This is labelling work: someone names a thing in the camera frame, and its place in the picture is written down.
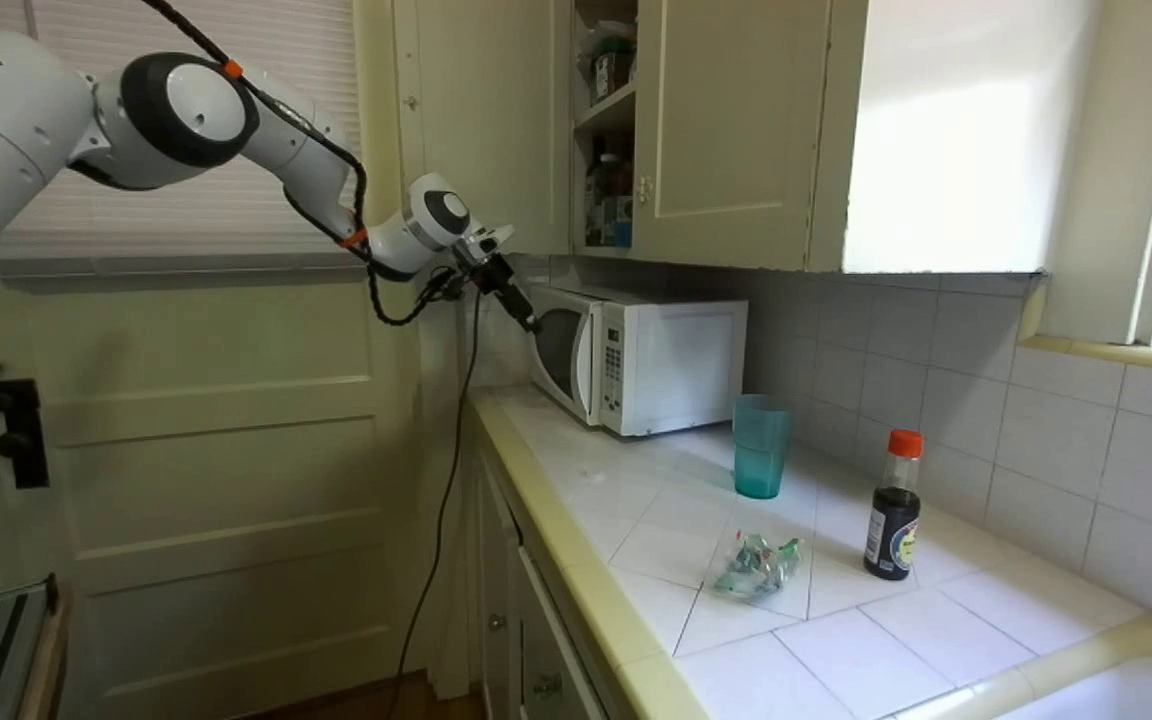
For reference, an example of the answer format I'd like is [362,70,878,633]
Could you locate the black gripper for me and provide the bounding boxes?
[467,248,540,333]

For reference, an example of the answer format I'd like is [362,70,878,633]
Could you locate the black microwave door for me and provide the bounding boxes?
[530,292,601,425]

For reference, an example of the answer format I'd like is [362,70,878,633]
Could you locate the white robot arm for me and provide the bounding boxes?
[0,32,540,333]

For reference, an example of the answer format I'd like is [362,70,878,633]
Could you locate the white microwave oven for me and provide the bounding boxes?
[531,290,748,442]

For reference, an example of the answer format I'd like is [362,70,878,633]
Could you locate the cream panelled door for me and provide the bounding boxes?
[0,282,412,720]

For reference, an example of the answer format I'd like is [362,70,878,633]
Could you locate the black door latch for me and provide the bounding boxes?
[0,380,47,490]

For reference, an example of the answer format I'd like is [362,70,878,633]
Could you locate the items on cabinet shelf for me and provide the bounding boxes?
[573,14,636,248]

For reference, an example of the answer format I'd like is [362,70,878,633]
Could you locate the teal plastic cup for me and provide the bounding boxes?
[733,395,790,499]

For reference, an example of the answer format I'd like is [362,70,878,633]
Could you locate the white window blind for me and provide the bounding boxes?
[0,0,362,286]

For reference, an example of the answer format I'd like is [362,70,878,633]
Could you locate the crumpled green plastic wrapper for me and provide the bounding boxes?
[714,533,800,604]

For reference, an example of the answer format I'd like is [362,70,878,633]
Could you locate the cream lower cabinet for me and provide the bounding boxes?
[472,442,627,720]

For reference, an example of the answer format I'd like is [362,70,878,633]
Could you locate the soy sauce bottle red cap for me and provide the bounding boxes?
[866,428,926,580]

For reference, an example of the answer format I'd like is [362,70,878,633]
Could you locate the white sink basin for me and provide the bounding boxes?
[1001,656,1152,720]

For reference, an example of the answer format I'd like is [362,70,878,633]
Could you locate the black microwave power cord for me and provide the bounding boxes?
[388,286,489,712]

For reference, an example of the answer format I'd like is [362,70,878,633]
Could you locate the cream upper wall cabinet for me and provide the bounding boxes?
[564,0,1095,282]

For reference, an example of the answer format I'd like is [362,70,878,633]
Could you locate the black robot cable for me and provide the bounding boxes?
[141,0,467,333]

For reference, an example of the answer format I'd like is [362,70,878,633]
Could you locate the window frame right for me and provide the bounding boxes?
[1024,0,1152,369]

